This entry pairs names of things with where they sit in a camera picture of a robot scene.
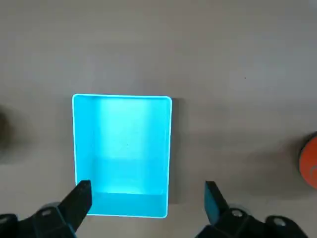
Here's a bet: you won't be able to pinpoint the blue plastic tray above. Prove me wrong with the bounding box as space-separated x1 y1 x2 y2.
71 93 173 219

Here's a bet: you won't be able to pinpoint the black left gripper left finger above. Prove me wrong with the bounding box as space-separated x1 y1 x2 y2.
0 179 93 238

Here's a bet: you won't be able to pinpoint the orange round bin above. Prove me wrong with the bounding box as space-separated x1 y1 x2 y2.
298 132 317 190

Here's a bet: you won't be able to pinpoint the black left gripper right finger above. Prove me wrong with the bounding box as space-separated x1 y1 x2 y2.
204 180 311 238

